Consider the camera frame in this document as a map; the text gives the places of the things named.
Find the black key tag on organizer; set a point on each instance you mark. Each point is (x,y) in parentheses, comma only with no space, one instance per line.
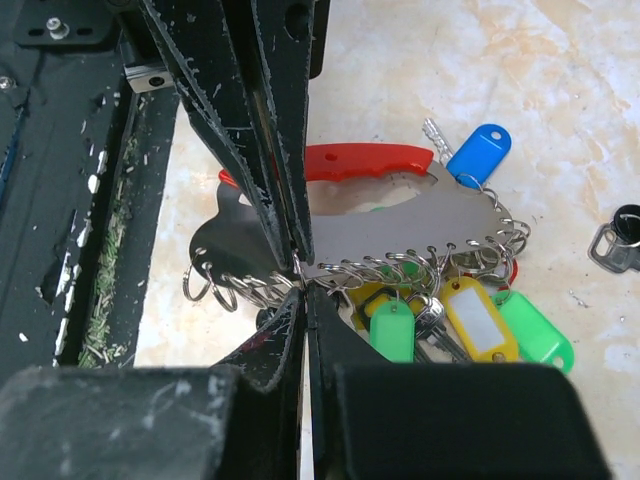
(264,317)

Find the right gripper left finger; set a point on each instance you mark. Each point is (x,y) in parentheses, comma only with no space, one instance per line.
(237,419)

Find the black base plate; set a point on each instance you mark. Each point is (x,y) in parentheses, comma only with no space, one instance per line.
(87,117)

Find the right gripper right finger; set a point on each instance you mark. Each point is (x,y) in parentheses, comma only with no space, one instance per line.
(375,419)

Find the green key tag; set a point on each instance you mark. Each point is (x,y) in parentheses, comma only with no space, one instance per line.
(392,331)
(539,340)

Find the yellow key tag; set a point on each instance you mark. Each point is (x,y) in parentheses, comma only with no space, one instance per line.
(478,322)

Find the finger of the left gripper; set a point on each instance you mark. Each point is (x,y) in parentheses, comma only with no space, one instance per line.
(207,50)
(291,38)

